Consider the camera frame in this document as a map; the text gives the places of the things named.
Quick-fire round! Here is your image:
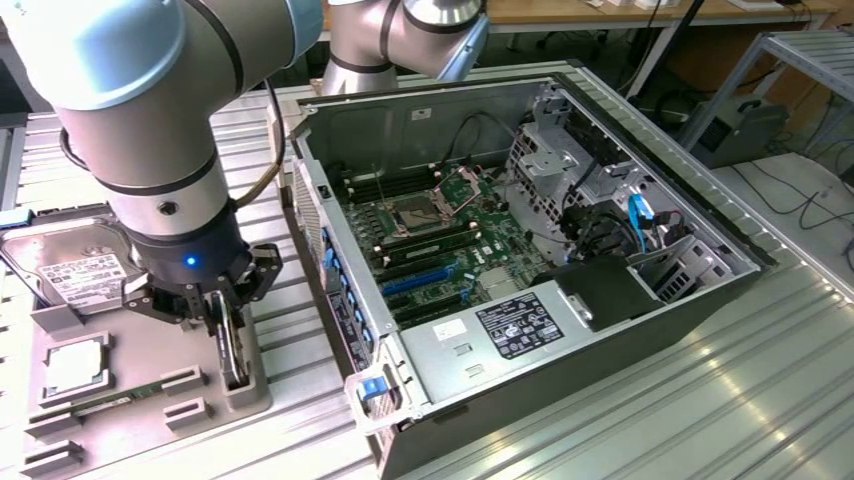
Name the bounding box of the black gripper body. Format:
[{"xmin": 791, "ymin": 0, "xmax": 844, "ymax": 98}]
[{"xmin": 124, "ymin": 198, "xmax": 255, "ymax": 294}]

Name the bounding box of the green GPU card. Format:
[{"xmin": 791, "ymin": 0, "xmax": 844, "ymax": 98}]
[{"xmin": 209, "ymin": 292, "xmax": 253, "ymax": 392}]

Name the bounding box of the black expansion slot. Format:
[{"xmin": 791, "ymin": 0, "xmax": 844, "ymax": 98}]
[
  {"xmin": 376, "ymin": 259, "xmax": 447, "ymax": 284},
  {"xmin": 389, "ymin": 292, "xmax": 467, "ymax": 312},
  {"xmin": 393, "ymin": 301, "xmax": 472, "ymax": 324}
]

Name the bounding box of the blue expansion slot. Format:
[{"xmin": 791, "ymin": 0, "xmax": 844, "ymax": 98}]
[{"xmin": 379, "ymin": 267, "xmax": 457, "ymax": 297}]

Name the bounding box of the gray parts rack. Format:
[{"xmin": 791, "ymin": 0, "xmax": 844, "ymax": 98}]
[{"xmin": 16, "ymin": 249, "xmax": 272, "ymax": 479}]

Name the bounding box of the blue card retainer strip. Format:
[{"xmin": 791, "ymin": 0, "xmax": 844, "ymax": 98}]
[{"xmin": 317, "ymin": 223, "xmax": 376, "ymax": 346}]

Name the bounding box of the silver hard disk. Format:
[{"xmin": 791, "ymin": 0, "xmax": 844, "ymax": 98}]
[{"xmin": 0, "ymin": 219, "xmax": 146, "ymax": 317}]

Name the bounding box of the silver CPU chip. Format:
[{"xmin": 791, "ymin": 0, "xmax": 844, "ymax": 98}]
[{"xmin": 42, "ymin": 342, "xmax": 112, "ymax": 396}]

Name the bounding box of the green RAM stick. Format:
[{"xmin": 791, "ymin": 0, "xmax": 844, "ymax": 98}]
[{"xmin": 65, "ymin": 382, "xmax": 165, "ymax": 416}]

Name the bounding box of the CPU socket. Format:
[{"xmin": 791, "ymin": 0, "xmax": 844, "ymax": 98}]
[{"xmin": 384, "ymin": 196, "xmax": 445, "ymax": 237}]

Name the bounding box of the black RAM stick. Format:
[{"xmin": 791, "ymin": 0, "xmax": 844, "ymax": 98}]
[{"xmin": 383, "ymin": 233, "xmax": 484, "ymax": 267}]

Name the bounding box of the blue disk caddy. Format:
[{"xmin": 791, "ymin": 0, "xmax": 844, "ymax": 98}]
[{"xmin": 0, "ymin": 205, "xmax": 34, "ymax": 231}]

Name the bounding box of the blue plastic case latch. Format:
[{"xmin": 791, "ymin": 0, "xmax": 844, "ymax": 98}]
[{"xmin": 355, "ymin": 377, "xmax": 389, "ymax": 402}]

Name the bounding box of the gray power supply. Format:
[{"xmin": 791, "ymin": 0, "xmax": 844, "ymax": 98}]
[{"xmin": 396, "ymin": 279, "xmax": 595, "ymax": 406}]

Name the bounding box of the silver chipset heatsink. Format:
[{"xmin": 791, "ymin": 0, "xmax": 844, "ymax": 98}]
[{"xmin": 476, "ymin": 272, "xmax": 528, "ymax": 297}]

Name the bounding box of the green motherboard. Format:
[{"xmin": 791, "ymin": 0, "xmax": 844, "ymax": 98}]
[{"xmin": 336, "ymin": 159, "xmax": 568, "ymax": 326}]

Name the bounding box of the perforated metal disk bay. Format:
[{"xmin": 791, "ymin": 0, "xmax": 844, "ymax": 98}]
[{"xmin": 504, "ymin": 119, "xmax": 583, "ymax": 241}]

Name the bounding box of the black plastic shroud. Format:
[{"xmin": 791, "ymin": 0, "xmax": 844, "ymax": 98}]
[{"xmin": 551, "ymin": 254, "xmax": 663, "ymax": 335}]

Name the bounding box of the open black PC case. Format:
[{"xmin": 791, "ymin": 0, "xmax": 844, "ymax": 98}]
[{"xmin": 265, "ymin": 69, "xmax": 782, "ymax": 480}]

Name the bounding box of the slotted metal disk bay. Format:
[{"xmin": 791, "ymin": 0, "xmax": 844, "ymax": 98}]
[{"xmin": 625, "ymin": 233, "xmax": 732, "ymax": 307}]

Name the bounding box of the gray box device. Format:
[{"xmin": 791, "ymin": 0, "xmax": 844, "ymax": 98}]
[{"xmin": 686, "ymin": 97, "xmax": 792, "ymax": 169}]

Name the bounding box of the wooden desk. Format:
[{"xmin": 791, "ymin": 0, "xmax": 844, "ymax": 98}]
[{"xmin": 484, "ymin": 0, "xmax": 839, "ymax": 99}]

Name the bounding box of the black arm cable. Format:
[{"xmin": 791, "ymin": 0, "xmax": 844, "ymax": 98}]
[{"xmin": 225, "ymin": 74, "xmax": 287, "ymax": 207}]

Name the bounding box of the black flat wire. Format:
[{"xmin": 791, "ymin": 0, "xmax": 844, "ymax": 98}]
[{"xmin": 449, "ymin": 112, "xmax": 521, "ymax": 161}]

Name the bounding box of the black wire bundle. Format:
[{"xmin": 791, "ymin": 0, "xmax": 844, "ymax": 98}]
[{"xmin": 557, "ymin": 199, "xmax": 635, "ymax": 264}]

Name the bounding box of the blue wire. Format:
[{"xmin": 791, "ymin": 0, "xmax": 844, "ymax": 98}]
[{"xmin": 625, "ymin": 192, "xmax": 654, "ymax": 257}]

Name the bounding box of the black and red wire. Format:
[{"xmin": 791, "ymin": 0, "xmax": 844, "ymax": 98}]
[{"xmin": 650, "ymin": 209, "xmax": 688, "ymax": 246}]

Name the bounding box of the black hanging cable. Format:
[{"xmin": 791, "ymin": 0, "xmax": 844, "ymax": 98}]
[{"xmin": 619, "ymin": 0, "xmax": 663, "ymax": 96}]

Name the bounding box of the black floor cable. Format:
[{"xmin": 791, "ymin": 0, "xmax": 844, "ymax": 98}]
[{"xmin": 730, "ymin": 159, "xmax": 854, "ymax": 236}]

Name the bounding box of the metal slat shelf frame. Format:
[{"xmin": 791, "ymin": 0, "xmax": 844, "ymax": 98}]
[{"xmin": 678, "ymin": 29, "xmax": 854, "ymax": 151}]

